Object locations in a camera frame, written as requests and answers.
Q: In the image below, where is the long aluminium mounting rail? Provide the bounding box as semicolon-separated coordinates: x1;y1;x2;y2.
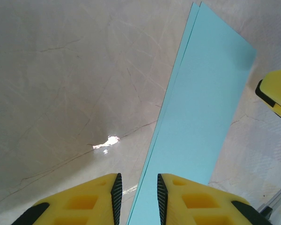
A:
257;180;281;218

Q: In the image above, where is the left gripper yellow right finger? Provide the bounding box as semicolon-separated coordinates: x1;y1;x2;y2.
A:
156;173;271;225

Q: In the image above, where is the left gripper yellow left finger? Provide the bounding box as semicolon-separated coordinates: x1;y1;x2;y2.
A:
11;172;123;225

